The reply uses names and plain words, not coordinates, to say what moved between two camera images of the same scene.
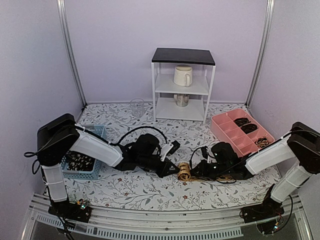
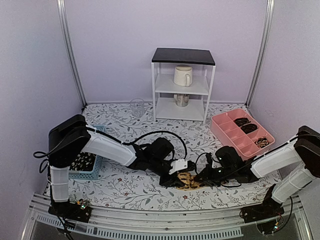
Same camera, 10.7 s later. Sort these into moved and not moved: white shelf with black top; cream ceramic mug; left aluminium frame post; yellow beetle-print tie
Moved: yellow beetle-print tie
Not moved: white shelf with black top; cream ceramic mug; left aluminium frame post
